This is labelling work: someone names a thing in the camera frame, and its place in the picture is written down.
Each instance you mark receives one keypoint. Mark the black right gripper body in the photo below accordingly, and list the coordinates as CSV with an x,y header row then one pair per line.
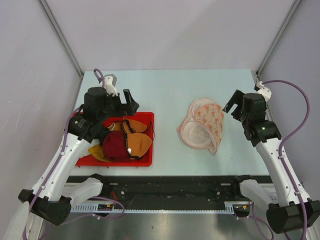
x,y
243,118

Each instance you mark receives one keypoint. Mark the white slotted cable duct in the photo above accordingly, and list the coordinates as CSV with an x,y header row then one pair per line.
x,y
105,207

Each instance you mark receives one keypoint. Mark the red plastic bin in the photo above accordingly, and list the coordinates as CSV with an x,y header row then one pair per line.
x,y
115,124

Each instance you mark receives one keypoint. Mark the dark red garment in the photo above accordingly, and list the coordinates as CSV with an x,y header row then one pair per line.
x,y
114,147

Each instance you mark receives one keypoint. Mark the aluminium frame post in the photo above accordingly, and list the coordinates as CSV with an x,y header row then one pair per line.
x,y
45,7
289,16

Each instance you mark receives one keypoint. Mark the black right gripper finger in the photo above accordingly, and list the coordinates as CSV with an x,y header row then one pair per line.
x,y
236,99
237,114

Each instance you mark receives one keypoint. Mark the white garment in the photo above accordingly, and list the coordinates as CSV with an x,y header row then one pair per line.
x,y
85,152

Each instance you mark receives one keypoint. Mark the left aluminium frame post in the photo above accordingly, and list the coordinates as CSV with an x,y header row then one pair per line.
x,y
45,7

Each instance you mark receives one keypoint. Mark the right aluminium frame post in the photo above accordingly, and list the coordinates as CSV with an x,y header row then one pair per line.
x,y
289,16

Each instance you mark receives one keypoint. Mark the orange bra with black trim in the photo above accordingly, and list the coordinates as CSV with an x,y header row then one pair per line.
x,y
137,142

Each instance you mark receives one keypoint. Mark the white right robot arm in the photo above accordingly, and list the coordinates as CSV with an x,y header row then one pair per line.
x,y
289,207

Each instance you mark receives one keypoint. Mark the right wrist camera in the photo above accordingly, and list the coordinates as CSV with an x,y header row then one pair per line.
x,y
261,89

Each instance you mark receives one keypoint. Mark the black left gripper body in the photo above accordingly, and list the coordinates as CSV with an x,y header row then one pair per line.
x,y
114,108

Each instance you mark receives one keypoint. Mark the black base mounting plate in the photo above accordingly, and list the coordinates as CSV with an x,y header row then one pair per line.
x,y
214,188

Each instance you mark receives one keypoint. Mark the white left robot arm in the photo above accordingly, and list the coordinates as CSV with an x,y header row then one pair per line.
x,y
46,198

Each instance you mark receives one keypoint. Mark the yellow garment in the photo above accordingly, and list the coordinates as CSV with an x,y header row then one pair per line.
x,y
97,152

